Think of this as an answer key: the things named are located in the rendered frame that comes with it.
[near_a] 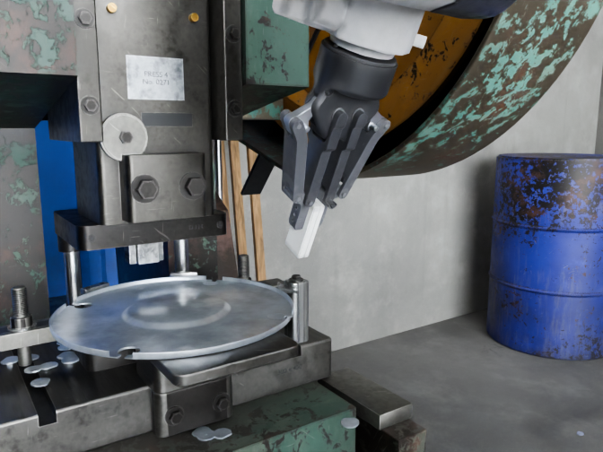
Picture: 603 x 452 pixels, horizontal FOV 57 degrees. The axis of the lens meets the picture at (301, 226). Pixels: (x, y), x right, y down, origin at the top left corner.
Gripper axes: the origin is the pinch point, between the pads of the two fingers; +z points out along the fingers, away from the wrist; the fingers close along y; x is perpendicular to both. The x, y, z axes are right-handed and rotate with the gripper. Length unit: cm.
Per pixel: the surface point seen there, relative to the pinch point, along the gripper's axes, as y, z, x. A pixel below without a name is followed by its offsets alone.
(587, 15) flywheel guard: 34.1, -27.2, -0.3
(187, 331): -11.7, 13.0, 0.2
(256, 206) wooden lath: 63, 64, 93
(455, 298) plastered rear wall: 199, 130, 83
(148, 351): -17.4, 11.8, -2.2
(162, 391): -14.1, 20.6, -1.1
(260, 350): -7.8, 9.3, -7.9
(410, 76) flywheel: 23.1, -13.2, 13.4
